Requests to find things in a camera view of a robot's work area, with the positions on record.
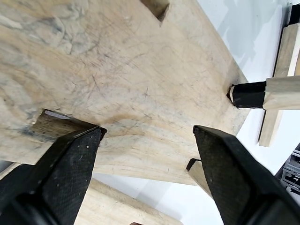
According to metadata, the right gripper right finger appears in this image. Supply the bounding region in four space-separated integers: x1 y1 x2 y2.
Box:
192 125 300 225

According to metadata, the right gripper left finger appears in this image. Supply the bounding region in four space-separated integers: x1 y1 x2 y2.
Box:
0 126 102 225

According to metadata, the wooden bar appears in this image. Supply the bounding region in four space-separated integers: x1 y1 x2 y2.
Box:
0 161 184 225
258 4 300 148

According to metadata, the wooden leg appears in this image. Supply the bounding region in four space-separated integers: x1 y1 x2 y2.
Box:
229 75 300 111

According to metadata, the wooden seat board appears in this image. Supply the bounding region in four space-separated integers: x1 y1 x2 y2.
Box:
0 0 249 187

